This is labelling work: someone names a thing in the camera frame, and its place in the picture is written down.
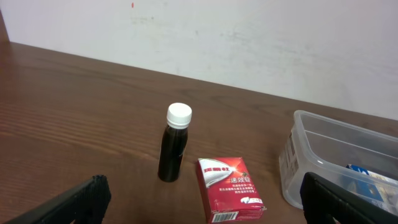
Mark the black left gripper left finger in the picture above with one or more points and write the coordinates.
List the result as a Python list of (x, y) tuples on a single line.
[(85, 203)]

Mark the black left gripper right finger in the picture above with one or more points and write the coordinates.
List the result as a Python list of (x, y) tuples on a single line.
[(325, 202)]

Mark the blue Kool Fever box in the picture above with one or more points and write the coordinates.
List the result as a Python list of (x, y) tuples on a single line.
[(378, 194)]

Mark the red orange small box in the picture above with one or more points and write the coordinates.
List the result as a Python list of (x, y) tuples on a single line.
[(228, 191)]

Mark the small white-capped dark bottle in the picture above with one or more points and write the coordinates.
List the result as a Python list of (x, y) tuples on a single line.
[(174, 141)]

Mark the clear plastic container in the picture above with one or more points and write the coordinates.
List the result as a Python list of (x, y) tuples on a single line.
[(326, 146)]

